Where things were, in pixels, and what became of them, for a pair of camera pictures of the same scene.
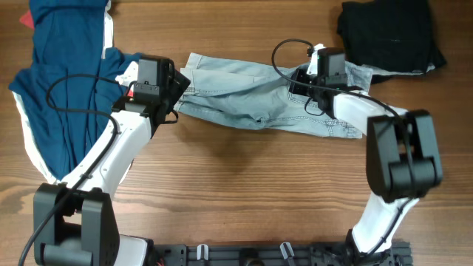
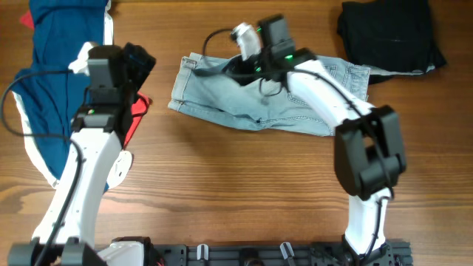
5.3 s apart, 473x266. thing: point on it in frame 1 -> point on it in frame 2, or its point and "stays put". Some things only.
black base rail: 278,254 stays put
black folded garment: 389,38 stays put
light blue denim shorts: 251,94 stays put
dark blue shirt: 70,90 stays put
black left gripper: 178,89 -> 141,72
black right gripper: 298,77 -> 237,65
